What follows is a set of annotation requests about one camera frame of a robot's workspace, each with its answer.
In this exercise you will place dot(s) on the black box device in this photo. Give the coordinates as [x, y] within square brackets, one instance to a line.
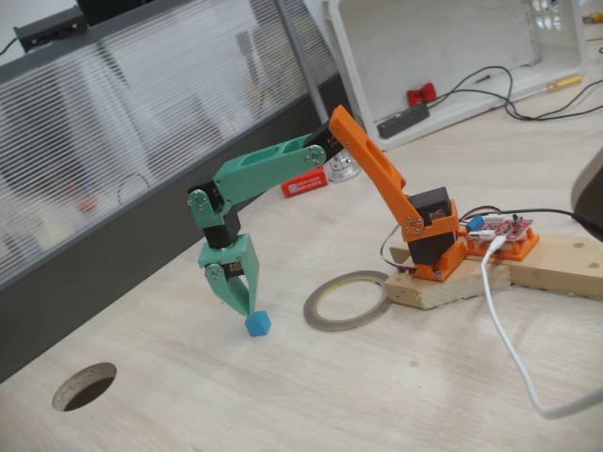
[47, 30]

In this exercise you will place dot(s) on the wooden base block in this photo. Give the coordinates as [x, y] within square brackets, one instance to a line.
[438, 292]

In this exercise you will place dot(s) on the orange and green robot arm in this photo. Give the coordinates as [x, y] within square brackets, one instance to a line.
[264, 174]

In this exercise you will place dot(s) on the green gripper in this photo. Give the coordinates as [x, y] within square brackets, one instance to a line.
[237, 264]

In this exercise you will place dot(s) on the grey blurred rounded object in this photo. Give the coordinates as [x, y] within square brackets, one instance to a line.
[591, 188]

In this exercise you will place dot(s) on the red controller board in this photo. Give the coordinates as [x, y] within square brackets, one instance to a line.
[509, 228]

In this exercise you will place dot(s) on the blue cube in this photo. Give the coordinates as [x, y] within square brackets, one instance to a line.
[258, 325]

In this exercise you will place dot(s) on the long wooden base plank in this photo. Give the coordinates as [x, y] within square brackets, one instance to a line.
[556, 268]

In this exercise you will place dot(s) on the white plastic crate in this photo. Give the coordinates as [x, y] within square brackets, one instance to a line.
[424, 37]

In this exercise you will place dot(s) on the red clamp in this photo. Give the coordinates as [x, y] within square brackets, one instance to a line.
[417, 96]

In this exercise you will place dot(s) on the grey frosted desk partition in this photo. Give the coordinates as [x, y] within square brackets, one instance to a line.
[141, 141]

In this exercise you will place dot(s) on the small red box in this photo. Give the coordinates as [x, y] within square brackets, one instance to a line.
[306, 183]

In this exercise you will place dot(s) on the metal partition foot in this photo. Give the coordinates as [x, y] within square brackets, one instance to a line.
[344, 172]

